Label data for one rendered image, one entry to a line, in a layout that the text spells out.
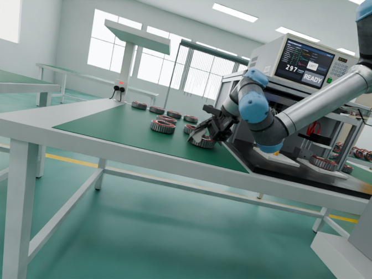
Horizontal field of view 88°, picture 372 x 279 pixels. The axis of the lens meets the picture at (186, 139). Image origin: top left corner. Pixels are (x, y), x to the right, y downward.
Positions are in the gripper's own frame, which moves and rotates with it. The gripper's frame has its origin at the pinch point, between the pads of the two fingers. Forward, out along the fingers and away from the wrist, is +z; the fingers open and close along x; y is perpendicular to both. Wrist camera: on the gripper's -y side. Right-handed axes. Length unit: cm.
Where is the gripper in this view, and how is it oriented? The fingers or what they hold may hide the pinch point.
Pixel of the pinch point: (200, 141)
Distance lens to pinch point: 82.3
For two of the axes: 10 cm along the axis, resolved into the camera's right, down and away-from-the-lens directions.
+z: -4.6, 6.4, 6.1
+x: 8.5, 1.1, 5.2
